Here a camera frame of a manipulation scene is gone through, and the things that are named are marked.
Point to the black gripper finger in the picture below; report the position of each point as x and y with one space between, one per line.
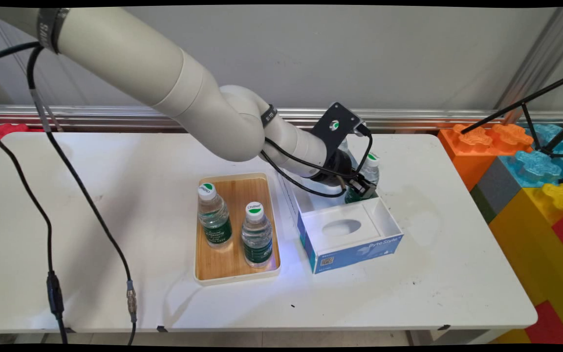
362 188
362 173

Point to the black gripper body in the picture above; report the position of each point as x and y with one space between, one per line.
341 168

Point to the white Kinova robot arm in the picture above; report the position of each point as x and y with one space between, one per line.
188 98

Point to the white blue ByteDance cardboard box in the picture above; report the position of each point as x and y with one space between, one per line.
355 254

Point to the orange foam building block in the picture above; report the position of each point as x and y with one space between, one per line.
462 161

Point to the dark green foam block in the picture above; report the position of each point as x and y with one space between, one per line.
482 203

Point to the bamboo tray with cream rim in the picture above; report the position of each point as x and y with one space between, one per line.
223 264

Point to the cyan foam block grey side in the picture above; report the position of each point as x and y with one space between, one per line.
530 168

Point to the black tripod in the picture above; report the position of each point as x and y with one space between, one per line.
523 103

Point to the cyan foam building block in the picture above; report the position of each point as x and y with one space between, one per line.
550 134

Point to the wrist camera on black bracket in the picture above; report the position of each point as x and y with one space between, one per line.
325 132

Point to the silver aluminium wall rail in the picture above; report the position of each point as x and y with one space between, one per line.
408 119

